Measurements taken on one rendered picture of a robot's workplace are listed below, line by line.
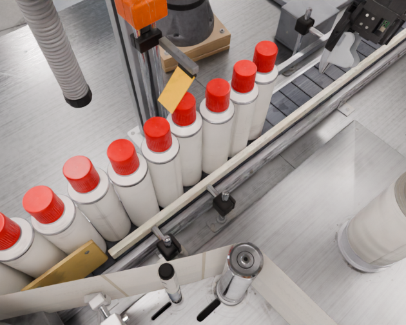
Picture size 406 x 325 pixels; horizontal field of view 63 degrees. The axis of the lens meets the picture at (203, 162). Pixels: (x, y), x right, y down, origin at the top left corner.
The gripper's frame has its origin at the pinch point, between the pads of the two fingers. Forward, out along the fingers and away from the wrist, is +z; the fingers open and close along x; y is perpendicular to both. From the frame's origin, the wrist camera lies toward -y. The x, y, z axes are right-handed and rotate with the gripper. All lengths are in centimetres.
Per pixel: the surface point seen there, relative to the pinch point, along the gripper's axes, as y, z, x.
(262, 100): 2.1, 4.8, -21.0
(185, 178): 1.7, 20.1, -30.7
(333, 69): -0.1, 1.2, 8.8
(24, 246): 2, 20, -57
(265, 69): 1.2, -0.6, -23.8
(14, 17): -201, 92, 28
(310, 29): -7.2, -3.9, 2.2
